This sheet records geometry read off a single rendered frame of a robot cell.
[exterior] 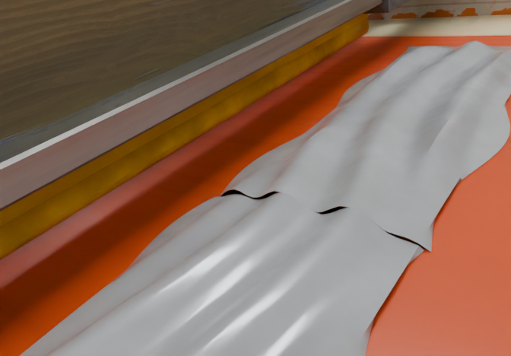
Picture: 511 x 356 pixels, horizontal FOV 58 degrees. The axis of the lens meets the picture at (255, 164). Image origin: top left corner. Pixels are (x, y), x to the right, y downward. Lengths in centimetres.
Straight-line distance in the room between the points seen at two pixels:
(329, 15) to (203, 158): 9
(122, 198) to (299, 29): 10
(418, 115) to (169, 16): 10
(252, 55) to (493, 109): 9
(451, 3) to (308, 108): 18
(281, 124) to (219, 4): 6
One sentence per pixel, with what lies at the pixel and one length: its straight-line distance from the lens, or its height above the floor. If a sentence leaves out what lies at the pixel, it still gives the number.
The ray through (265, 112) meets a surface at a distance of 22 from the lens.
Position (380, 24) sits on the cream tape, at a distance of 37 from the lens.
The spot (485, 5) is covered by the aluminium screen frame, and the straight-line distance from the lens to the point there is 36.
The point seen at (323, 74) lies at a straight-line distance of 26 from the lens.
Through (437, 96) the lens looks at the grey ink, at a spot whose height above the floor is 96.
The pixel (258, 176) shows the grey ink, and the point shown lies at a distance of 16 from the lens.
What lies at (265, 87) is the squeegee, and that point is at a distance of 22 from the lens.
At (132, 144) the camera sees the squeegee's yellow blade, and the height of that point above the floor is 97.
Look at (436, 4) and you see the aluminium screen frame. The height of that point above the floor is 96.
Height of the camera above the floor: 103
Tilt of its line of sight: 27 degrees down
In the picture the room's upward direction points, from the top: 11 degrees counter-clockwise
